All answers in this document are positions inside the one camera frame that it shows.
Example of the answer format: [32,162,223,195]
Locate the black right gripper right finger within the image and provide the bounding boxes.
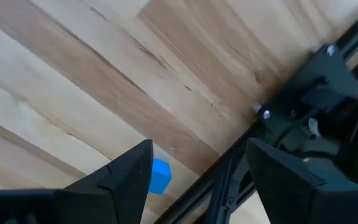
[246,139,326,224]

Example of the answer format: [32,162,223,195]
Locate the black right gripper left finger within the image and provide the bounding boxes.
[62,139,154,224]

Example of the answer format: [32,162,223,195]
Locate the blue cube block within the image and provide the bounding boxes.
[149,158,173,195]

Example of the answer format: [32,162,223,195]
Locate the black aluminium table frame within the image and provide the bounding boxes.
[154,4,358,224]

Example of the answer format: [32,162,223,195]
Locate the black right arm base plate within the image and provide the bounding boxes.
[256,43,358,150]

